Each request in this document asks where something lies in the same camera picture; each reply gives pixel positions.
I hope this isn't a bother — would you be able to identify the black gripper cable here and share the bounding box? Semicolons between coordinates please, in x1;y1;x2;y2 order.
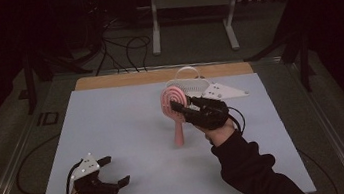
57;159;88;194
227;104;248;137

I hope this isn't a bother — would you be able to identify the black floor cable bundle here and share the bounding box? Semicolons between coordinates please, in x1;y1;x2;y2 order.
87;14;131;79

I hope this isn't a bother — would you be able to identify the black floor plate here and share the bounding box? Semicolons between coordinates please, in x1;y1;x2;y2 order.
35;110;61;127

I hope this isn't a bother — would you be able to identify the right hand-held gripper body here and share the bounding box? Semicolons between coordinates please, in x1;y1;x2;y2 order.
180;79;254;134

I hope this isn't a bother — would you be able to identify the black stand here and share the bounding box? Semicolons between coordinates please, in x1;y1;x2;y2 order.
236;0;319;101
12;43;98;117

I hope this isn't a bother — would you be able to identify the person's right hand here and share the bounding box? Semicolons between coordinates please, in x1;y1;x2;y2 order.
201;117;239;148

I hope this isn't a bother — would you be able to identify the black looped floor cable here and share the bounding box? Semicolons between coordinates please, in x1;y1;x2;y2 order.
123;33;156;75

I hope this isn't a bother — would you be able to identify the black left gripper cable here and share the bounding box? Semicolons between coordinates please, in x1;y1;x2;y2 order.
57;159;88;194

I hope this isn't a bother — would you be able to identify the pink hairbrush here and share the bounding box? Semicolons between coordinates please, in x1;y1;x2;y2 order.
158;83;195;149

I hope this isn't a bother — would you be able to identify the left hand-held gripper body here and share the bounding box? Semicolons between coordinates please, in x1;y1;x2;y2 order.
67;150;122;194

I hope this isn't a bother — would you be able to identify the wooden table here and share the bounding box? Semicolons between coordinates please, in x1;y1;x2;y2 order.
73;54;255;97

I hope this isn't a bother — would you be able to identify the white plastic basket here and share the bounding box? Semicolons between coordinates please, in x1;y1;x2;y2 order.
162;63;213;104

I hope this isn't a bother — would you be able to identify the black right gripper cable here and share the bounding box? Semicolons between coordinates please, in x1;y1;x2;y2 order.
227;104;248;137

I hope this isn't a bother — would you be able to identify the pale blue table mat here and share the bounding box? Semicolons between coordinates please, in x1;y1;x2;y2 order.
20;60;318;194

